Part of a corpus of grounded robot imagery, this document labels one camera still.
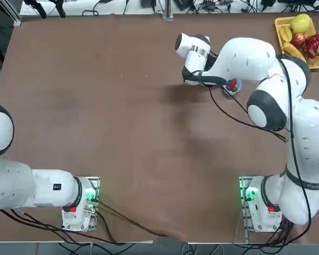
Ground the aluminium frame post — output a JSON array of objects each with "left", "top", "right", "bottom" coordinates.
[
  {"left": 5, "top": 0, "right": 22, "bottom": 27},
  {"left": 162, "top": 0, "right": 174, "bottom": 21}
]

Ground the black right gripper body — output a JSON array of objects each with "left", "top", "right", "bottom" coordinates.
[{"left": 205, "top": 51, "right": 220, "bottom": 71}]

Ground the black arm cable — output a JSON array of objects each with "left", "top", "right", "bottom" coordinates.
[{"left": 208, "top": 57, "right": 313, "bottom": 244}]

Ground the large yellow-green fruit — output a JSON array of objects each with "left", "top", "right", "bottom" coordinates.
[{"left": 290, "top": 13, "right": 312, "bottom": 34}]

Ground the black stand leg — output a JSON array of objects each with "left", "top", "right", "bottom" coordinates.
[
  {"left": 23, "top": 0, "right": 47, "bottom": 19},
  {"left": 52, "top": 0, "right": 67, "bottom": 18}
]

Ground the yellow banana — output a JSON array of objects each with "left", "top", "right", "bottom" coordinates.
[{"left": 281, "top": 41, "right": 308, "bottom": 63}]

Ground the red dragon fruit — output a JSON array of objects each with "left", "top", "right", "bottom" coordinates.
[{"left": 300, "top": 33, "right": 319, "bottom": 66}]

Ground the blue bowl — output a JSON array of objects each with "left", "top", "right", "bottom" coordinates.
[{"left": 222, "top": 78, "right": 242, "bottom": 96}]

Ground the red apple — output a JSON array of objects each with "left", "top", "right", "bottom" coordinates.
[{"left": 291, "top": 32, "right": 307, "bottom": 49}]

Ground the yellow star fruit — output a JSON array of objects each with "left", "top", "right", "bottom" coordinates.
[{"left": 279, "top": 25, "right": 293, "bottom": 43}]

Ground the yellow plastic tray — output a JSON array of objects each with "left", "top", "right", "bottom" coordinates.
[{"left": 274, "top": 16, "right": 319, "bottom": 72}]

